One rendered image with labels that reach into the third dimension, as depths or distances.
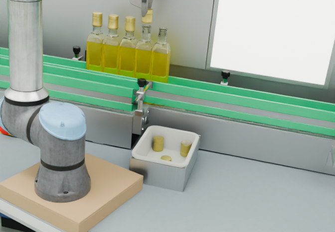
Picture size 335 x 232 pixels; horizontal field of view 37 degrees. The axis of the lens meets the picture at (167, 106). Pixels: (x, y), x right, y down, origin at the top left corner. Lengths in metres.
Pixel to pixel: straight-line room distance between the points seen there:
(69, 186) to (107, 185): 0.13
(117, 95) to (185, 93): 0.23
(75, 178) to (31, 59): 0.33
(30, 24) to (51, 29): 0.70
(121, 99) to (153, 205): 0.40
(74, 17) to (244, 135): 0.78
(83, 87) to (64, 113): 0.39
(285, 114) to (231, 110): 0.18
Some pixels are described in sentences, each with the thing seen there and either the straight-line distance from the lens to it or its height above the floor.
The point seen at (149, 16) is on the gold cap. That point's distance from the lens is 1.66.
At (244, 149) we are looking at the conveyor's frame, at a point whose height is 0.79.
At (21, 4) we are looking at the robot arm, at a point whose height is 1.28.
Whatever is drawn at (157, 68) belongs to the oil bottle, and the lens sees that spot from 1.68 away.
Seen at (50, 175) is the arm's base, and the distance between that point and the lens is 1.33.
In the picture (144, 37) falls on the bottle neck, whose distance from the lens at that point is 1.68.
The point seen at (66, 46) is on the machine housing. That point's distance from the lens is 1.98.
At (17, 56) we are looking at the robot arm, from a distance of 1.32.
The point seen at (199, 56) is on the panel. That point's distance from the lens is 1.79.
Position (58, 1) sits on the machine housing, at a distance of 1.95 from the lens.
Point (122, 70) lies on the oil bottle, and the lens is 1.73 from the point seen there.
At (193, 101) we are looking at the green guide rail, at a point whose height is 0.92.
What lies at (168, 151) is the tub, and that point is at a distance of 1.66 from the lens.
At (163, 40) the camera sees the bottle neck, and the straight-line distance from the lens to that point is 1.67.
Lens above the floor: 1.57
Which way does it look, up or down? 24 degrees down
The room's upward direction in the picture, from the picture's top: 5 degrees clockwise
